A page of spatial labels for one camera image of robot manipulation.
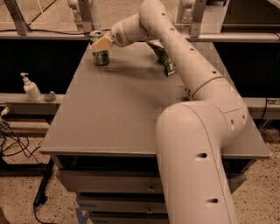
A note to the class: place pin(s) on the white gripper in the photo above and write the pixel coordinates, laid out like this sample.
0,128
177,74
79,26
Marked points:
119,35

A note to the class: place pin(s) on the green soda can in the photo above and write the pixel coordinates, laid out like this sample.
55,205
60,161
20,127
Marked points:
100,58

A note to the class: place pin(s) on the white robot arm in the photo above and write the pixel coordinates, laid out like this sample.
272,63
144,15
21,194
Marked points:
189,134

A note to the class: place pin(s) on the white pump soap bottle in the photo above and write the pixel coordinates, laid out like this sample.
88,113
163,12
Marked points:
31,89

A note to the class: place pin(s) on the green chip bag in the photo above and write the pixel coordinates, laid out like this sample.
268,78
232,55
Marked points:
163,57

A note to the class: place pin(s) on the small crumpled wrapper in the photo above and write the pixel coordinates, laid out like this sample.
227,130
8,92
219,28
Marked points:
50,97

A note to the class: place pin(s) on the grey drawer cabinet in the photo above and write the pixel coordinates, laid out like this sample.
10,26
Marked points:
107,122

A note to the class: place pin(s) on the grey side shelf ledge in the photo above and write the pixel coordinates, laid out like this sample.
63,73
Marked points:
19,104

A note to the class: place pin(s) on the top cabinet drawer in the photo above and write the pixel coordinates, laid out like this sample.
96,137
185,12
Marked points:
109,182

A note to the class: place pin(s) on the cabinet drawer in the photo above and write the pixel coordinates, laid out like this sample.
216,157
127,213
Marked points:
109,182
127,203
121,220

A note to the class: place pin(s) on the middle cabinet drawer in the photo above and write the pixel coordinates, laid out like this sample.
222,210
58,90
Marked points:
127,203

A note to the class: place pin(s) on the bottom cabinet drawer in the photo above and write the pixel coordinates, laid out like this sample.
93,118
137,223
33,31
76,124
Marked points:
121,220

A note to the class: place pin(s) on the metal window rail frame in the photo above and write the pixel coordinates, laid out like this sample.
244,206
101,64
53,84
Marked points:
222,20

